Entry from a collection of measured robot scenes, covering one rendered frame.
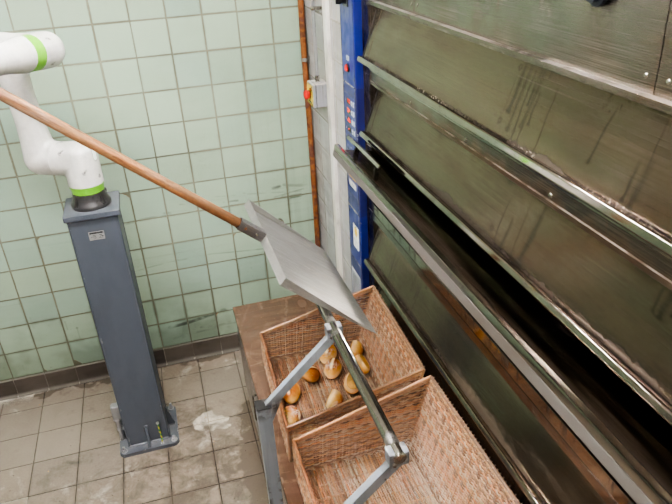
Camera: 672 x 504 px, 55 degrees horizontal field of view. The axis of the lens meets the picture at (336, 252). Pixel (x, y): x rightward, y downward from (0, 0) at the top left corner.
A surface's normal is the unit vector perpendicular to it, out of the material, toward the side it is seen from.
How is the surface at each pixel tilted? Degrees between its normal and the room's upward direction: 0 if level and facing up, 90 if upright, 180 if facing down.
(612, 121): 70
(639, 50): 90
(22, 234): 90
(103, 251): 90
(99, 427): 0
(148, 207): 90
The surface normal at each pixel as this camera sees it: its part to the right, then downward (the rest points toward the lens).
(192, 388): -0.05, -0.88
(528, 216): -0.92, -0.14
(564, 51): -0.96, 0.18
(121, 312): 0.29, 0.44
